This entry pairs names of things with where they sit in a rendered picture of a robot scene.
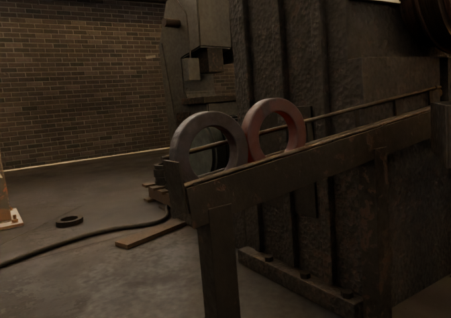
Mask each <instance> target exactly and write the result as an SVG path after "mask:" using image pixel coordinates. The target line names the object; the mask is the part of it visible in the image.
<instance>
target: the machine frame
mask: <svg viewBox="0 0 451 318"><path fill-rule="evenodd" d="M229 4H230V21H231V31H232V48H233V57H234V75H235V86H236V104H237V113H238V123H239V125H240V126H241V127H242V122H243V120H244V118H245V116H246V114H247V112H248V111H249V109H250V108H251V107H252V106H253V105H254V104H256V103H257V102H259V101H261V100H263V99H269V98H283V99H286V100H288V101H290V102H292V104H294V105H295V106H296V107H297V108H298V110H299V111H300V113H301V114H302V116H303V119H309V118H312V117H317V116H320V115H324V114H327V113H332V112H335V111H340V110H343V109H347V108H351V107H355V106H359V105H363V104H367V103H371V102H374V101H379V100H382V99H387V98H390V97H394V96H397V95H402V94H405V93H410V92H413V91H418V90H421V89H426V88H429V87H434V86H442V88H441V90H442V96H440V89H434V90H432V99H433V102H441V101H451V54H449V53H445V52H442V51H441V50H439V49H437V48H436V47H431V48H428V47H424V46H422V45H420V44H418V43H417V42H416V41H415V40H414V39H413V38H412V37H411V35H410V34H409V32H408V31H407V28H406V27H405V24H404V22H403V19H402V17H401V12H400V9H399V4H397V5H393V4H387V3H377V2H371V1H360V0H229ZM359 116H360V126H364V125H367V124H370V123H374V122H376V121H380V120H383V119H387V118H390V117H394V116H395V105H394V100H393V101H389V102H386V103H381V104H378V105H373V106H371V107H366V108H363V109H359ZM311 128H312V134H313V140H318V139H321V138H325V137H328V136H331V135H334V134H338V133H341V132H343V131H348V130H350V129H354V128H355V120H354V111H351V112H348V113H343V114H340V115H336V116H333V117H329V118H325V119H320V120H318V121H313V122H311ZM288 141H289V129H283V130H280V131H276V132H272V133H269V134H265V135H262V136H259V144H260V148H261V150H262V152H263V153H264V155H268V154H272V153H275V152H278V151H281V150H285V149H286V147H287V144H288ZM387 170H388V192H389V235H390V258H391V301H392V308H393V307H394V306H396V305H398V304H399V303H401V302H403V301H404V300H406V299H408V298H409V297H411V296H413V295H415V294H416V293H418V292H419V291H421V290H423V289H425V288H427V287H428V286H430V285H431V284H433V283H435V282H437V281H439V280H440V279H442V278H443V277H445V276H447V275H449V274H450V273H451V168H446V167H445V166H444V165H443V164H442V163H441V162H440V161H439V159H438V158H437V157H436V156H435V155H434V153H433V152H432V139H431V138H429V139H426V140H424V141H421V142H418V143H416V144H413V145H411V146H408V147H406V148H403V149H400V150H397V151H395V152H392V153H390V154H387ZM245 220H246V237H247V246H246V247H243V248H240V249H238V262H239V263H241V264H243V265H245V266H247V267H248V268H250V269H252V270H254V271H256V272H258V273H260V274H261V275H263V276H265V277H267V278H269V279H271V280H273V281H275V282H277V283H279V284H281V285H283V286H285V287H287V288H289V289H290V290H292V291H294V292H296V293H298V294H300V295H302V296H304V297H305V298H307V299H309V300H311V301H313V302H315V303H317V304H318V305H321V306H322V307H325V308H326V309H329V310H331V311H332V312H334V313H336V314H338V315H340V316H342V317H344V318H364V308H363V291H362V258H361V241H360V207H359V190H358V166H356V167H354V168H351V169H348V170H345V171H343V172H340V173H338V174H335V175H333V176H330V177H327V178H325V179H322V180H319V181H317V182H314V183H312V184H309V185H307V186H304V187H301V188H300V189H297V190H294V191H291V192H289V193H286V194H283V195H281V196H279V197H275V198H273V199H271V200H268V201H265V202H263V203H260V204H257V205H255V206H253V207H249V208H247V209H245Z"/></svg>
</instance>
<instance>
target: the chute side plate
mask: <svg viewBox="0 0 451 318"><path fill-rule="evenodd" d="M429 138H431V111H428V112H426V113H422V114H419V115H416V116H413V117H409V118H407V119H403V120H401V121H397V122H394V123H390V124H388V125H384V126H381V127H378V128H375V129H372V130H369V131H365V132H362V133H360V134H356V135H354V136H350V137H347V138H344V139H341V140H337V141H334V142H331V143H328V144H324V145H322V146H318V147H316V148H312V149H309V150H306V151H303V152H300V153H297V154H293V155H290V156H287V157H284V158H280V159H278V160H274V161H272V162H267V163H265V164H261V165H259V166H255V167H252V168H249V169H246V170H243V171H240V172H236V173H233V174H230V175H227V176H223V177H221V178H217V179H215V180H211V181H208V182H204V183H202V184H198V185H195V186H193V187H189V188H187V189H185V190H186V194H187V201H188V205H189V212H190V216H191V223H192V226H193V229H195V228H198V227H201V226H202V225H206V224H208V223H209V214H208V209H210V208H214V207H218V206H222V205H227V204H230V203H231V204H232V214H234V213H237V212H239V211H242V210H245V209H247V208H249V207H253V206H255V205H257V204H260V203H263V202H265V201H268V200H271V199H273V198H275V197H279V196H281V195H283V194H286V193H289V192H291V191H294V190H297V189H300V188H301V187H304V186H307V185H309V184H312V183H314V182H317V181H319V180H322V179H325V178H327V177H330V176H333V175H335V174H338V173H340V172H343V171H345V170H348V169H351V168H354V167H356V166H359V165H361V164H364V163H366V162H369V161H371V160H374V149H376V148H382V147H385V146H386V147H387V154H390V153H392V152H395V151H397V150H400V149H403V148H406V147H408V146H411V145H413V144H416V143H418V142H421V141H424V140H426V139H429Z"/></svg>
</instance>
